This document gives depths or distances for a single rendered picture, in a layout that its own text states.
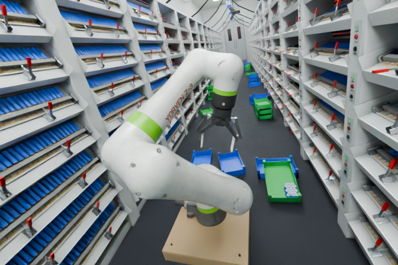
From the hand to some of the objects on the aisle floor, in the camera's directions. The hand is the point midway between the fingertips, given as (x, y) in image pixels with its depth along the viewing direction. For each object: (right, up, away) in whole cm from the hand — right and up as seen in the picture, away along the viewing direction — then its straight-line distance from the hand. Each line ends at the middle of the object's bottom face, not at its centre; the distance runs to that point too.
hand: (216, 145), depth 82 cm
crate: (+22, -34, +89) cm, 98 cm away
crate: (+57, -33, +71) cm, 97 cm away
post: (+80, -48, +15) cm, 94 cm away
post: (+94, -22, +79) cm, 124 cm away
